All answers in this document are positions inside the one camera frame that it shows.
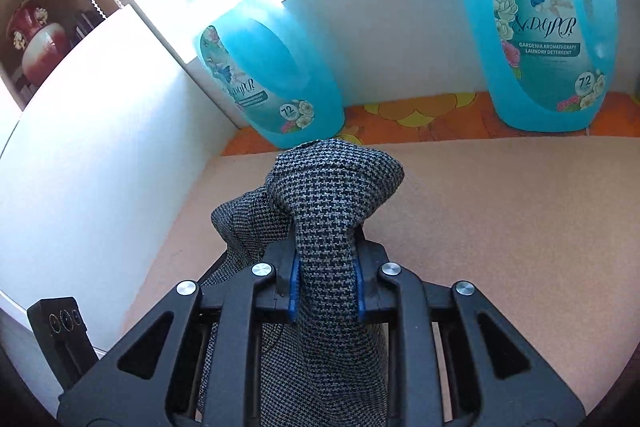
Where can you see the red white ceramic vase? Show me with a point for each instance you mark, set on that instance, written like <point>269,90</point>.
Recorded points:
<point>43,42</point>

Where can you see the grey houndstooth pants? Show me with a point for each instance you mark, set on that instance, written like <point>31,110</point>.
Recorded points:
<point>327,369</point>

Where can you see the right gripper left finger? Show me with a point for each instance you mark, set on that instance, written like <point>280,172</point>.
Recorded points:
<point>193,360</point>

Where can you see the large blue detergent bottle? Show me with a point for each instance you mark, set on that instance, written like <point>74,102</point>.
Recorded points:
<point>548,63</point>

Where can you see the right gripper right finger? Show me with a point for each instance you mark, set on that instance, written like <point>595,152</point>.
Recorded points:
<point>453,358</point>

